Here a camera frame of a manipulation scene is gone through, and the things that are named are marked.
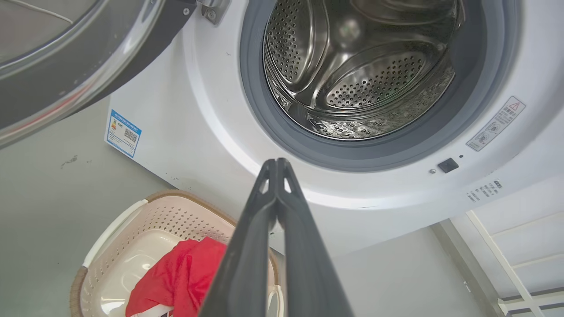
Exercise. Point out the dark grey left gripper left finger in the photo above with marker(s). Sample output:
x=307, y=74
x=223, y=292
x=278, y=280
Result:
x=246, y=264

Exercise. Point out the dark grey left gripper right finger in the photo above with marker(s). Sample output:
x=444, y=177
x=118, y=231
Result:
x=308, y=273

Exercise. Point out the red garment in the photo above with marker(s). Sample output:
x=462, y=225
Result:
x=180, y=277

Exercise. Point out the cream perforated laundry basket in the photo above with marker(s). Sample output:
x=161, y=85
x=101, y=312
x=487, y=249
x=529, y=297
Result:
x=132, y=246

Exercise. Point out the stainless steel washing machine drum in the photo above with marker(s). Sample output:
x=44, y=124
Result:
x=361, y=79

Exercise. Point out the washing machine door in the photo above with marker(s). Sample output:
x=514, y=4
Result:
x=66, y=53

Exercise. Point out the grey rubber door gasket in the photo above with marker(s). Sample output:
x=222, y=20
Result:
x=352, y=154

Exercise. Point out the white front-load washing machine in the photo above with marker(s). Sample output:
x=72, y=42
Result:
x=211, y=132

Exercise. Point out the black door latch socket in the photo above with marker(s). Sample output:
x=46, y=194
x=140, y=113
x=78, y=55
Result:
x=448, y=165

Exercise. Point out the blue energy label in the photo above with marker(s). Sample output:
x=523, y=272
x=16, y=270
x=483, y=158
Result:
x=123, y=133

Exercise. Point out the grey warning sticker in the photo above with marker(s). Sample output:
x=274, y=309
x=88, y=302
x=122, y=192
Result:
x=495, y=124

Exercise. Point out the silver metal door hinge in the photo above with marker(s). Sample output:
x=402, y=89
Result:
x=213, y=9

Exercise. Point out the white metal rack frame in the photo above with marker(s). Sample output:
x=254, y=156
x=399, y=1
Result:
x=506, y=259

